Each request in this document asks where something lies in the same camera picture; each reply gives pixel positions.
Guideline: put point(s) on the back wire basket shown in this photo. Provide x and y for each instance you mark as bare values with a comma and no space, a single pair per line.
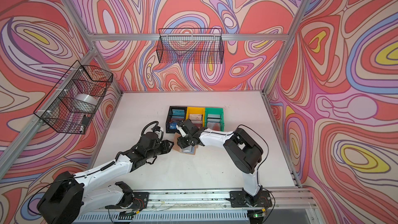
190,45

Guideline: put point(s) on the tan card holder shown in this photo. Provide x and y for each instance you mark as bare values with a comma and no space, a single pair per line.
190,150

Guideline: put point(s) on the wire basket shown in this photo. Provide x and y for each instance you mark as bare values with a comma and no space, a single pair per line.
82,90
190,45

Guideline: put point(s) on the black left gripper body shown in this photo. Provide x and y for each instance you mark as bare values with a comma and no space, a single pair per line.
155,152

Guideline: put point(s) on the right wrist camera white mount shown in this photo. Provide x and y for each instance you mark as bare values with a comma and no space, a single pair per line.
181,128

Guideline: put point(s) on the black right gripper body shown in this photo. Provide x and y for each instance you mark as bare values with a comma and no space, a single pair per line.
185,141

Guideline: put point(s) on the teal card in black bin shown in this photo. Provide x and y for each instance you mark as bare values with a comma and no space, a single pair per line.
178,112

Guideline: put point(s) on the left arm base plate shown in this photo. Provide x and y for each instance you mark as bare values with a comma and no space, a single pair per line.
136,201

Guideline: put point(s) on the aluminium rail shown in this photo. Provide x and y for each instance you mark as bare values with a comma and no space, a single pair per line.
214,206

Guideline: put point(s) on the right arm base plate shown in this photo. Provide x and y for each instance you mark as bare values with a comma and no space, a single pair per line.
243,199

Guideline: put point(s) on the green plastic bin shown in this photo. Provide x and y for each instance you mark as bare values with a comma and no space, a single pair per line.
214,118

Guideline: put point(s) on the yellow plastic bin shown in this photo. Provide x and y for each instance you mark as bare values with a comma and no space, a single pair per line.
196,115

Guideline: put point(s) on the left wire basket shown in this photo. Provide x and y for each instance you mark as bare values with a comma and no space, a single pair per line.
82,90

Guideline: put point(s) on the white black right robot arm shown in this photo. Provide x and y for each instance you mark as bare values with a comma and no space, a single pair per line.
243,150

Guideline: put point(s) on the black plastic bin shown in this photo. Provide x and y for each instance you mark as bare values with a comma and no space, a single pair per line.
171,121

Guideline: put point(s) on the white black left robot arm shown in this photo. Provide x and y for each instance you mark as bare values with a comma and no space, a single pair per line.
72,195

